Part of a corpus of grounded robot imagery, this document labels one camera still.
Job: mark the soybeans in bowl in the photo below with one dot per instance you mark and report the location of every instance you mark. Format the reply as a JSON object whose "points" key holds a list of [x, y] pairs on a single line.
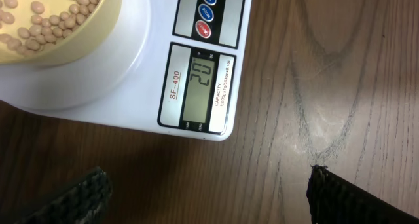
{"points": [[32, 26]]}

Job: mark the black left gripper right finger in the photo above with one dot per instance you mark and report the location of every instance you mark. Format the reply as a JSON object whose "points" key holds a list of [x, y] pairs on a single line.
{"points": [[333, 200]]}

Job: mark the white digital kitchen scale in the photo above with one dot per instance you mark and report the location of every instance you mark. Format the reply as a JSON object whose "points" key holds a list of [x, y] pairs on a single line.
{"points": [[168, 66]]}

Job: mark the pale yellow bowl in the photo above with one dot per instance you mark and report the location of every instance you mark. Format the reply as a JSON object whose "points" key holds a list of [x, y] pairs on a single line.
{"points": [[83, 44]]}

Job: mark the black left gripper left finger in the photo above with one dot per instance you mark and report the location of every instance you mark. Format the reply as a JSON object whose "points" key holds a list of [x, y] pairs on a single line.
{"points": [[84, 200]]}

